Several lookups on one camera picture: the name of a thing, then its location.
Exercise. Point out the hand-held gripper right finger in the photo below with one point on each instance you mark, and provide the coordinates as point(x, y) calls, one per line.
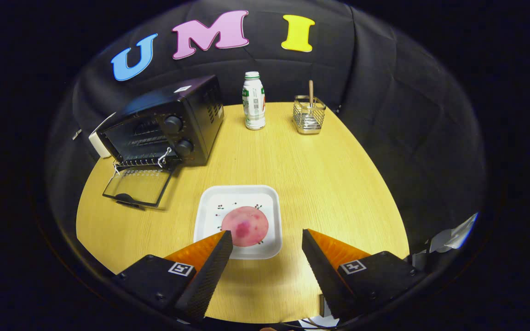
point(322, 273)

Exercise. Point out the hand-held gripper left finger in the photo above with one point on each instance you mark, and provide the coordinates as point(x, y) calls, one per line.
point(210, 276)

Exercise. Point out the pink round ham slice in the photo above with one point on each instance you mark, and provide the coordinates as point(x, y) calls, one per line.
point(246, 225)

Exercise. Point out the white square plate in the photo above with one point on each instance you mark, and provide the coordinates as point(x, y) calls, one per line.
point(228, 197)

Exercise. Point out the black toaster oven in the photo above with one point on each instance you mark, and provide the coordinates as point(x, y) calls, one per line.
point(200, 110)

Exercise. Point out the white bread toaster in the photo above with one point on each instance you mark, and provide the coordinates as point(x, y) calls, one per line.
point(95, 143)

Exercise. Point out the white crumpled sheet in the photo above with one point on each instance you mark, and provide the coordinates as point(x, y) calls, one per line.
point(453, 234)

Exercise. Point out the white drink bottle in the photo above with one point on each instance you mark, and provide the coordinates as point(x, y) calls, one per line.
point(253, 105)

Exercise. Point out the wooden stick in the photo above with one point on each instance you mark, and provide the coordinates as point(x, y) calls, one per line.
point(311, 92)

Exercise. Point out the small metal clip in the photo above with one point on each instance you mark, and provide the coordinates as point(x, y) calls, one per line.
point(77, 134)

